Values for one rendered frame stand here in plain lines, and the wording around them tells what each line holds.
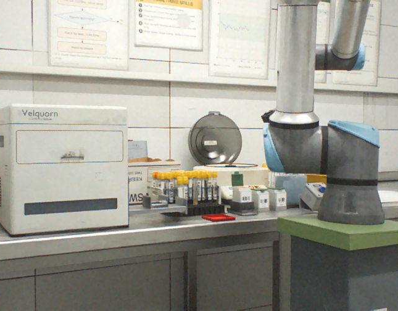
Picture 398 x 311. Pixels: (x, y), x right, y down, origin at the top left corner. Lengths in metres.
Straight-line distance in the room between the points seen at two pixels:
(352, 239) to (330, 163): 0.21
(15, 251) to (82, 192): 0.20
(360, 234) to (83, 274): 1.17
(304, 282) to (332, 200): 0.21
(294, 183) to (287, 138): 0.51
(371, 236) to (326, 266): 0.14
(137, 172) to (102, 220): 0.37
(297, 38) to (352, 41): 0.27
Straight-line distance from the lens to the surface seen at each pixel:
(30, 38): 1.91
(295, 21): 1.18
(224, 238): 1.42
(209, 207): 1.50
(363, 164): 1.21
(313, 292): 1.25
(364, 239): 1.11
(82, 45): 1.94
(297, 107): 1.19
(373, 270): 1.21
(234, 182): 1.54
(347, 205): 1.21
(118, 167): 1.28
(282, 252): 1.54
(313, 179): 1.75
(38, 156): 1.23
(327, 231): 1.12
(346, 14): 1.32
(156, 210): 1.34
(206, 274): 2.19
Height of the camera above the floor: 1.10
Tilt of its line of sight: 2 degrees down
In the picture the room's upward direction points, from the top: straight up
